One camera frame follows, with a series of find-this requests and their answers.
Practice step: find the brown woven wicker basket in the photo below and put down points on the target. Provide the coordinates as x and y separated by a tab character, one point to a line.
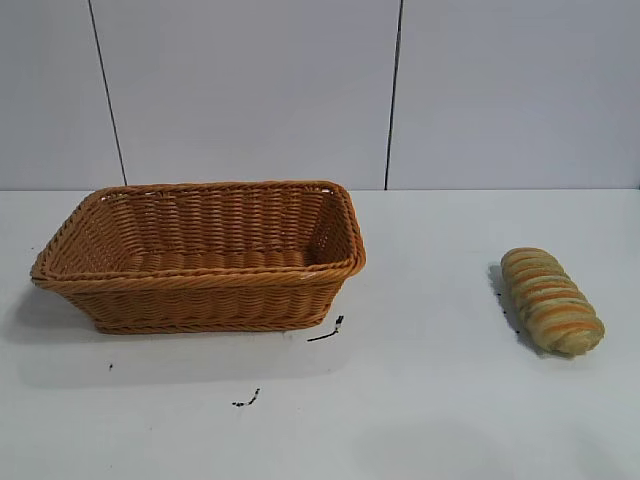
200	300

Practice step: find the long striped bread loaf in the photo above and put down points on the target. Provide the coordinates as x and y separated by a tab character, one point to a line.
550	302

